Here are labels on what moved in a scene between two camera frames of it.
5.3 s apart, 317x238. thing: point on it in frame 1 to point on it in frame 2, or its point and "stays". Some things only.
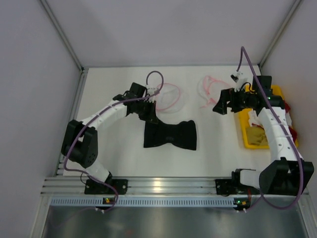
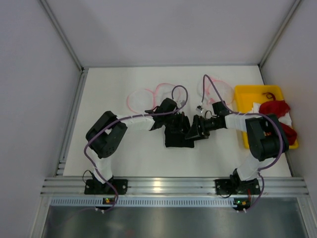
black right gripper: (230, 99) to (200, 126)
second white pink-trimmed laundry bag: (209, 88) stays
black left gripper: (147, 110) to (177, 121)
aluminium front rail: (147, 185) stays
